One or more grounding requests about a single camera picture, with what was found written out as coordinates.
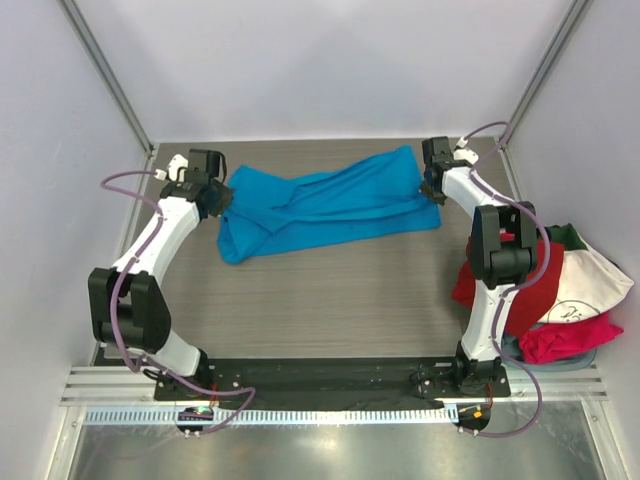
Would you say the blue t shirt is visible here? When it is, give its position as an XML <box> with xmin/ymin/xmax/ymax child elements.
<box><xmin>217</xmin><ymin>146</ymin><xmax>441</xmax><ymax>264</ymax></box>

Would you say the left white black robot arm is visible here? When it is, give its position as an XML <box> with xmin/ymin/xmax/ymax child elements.
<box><xmin>88</xmin><ymin>149</ymin><xmax>233</xmax><ymax>392</ymax></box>

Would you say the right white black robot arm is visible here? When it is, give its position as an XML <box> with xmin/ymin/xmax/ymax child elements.
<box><xmin>420</xmin><ymin>137</ymin><xmax>538</xmax><ymax>397</ymax></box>

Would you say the dark green t shirt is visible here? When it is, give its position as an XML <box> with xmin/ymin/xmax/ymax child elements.
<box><xmin>546</xmin><ymin>223</ymin><xmax>588</xmax><ymax>251</ymax></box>

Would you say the red t shirt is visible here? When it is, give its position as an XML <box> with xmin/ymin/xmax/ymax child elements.
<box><xmin>450</xmin><ymin>239</ymin><xmax>567</xmax><ymax>334</ymax></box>

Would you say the white t shirt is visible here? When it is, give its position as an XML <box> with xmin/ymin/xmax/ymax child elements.
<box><xmin>538</xmin><ymin>247</ymin><xmax>634</xmax><ymax>324</ymax></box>

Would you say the pink t shirt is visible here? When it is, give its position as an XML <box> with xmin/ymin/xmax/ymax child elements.
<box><xmin>519</xmin><ymin>312</ymin><xmax>624</xmax><ymax>365</ymax></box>

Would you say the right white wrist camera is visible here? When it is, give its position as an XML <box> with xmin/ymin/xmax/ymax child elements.
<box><xmin>453</xmin><ymin>137</ymin><xmax>479</xmax><ymax>166</ymax></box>

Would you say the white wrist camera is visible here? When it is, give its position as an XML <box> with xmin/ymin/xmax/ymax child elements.
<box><xmin>153</xmin><ymin>154</ymin><xmax>189</xmax><ymax>183</ymax></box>
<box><xmin>453</xmin><ymin>137</ymin><xmax>479</xmax><ymax>166</ymax></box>

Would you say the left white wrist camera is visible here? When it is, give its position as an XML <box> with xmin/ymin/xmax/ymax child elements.
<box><xmin>153</xmin><ymin>154</ymin><xmax>189</xmax><ymax>183</ymax></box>

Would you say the left aluminium frame post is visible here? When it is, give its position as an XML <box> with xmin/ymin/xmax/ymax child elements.
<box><xmin>57</xmin><ymin>0</ymin><xmax>154</xmax><ymax>157</ymax></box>

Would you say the aluminium frame post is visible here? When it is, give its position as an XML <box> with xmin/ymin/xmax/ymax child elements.
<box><xmin>500</xmin><ymin>0</ymin><xmax>593</xmax><ymax>145</ymax></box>
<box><xmin>57</xmin><ymin>0</ymin><xmax>154</xmax><ymax>157</ymax></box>

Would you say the right aluminium frame post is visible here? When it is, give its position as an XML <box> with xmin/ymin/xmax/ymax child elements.
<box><xmin>500</xmin><ymin>0</ymin><xmax>593</xmax><ymax>145</ymax></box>

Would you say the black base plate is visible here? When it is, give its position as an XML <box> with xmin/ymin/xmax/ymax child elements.
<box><xmin>152</xmin><ymin>355</ymin><xmax>512</xmax><ymax>407</ymax></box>

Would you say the perforated metal rail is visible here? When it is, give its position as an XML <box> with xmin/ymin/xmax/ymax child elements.
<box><xmin>83</xmin><ymin>405</ymin><xmax>458</xmax><ymax>428</ymax></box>

